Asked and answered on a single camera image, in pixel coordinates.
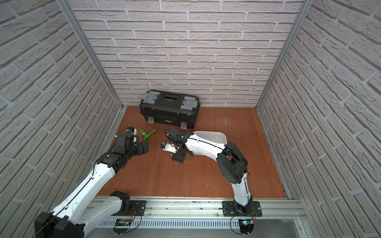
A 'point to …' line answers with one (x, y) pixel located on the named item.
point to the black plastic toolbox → (173, 109)
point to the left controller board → (124, 222)
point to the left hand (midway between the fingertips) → (141, 141)
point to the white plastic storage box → (220, 138)
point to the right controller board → (246, 226)
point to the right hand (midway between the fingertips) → (181, 152)
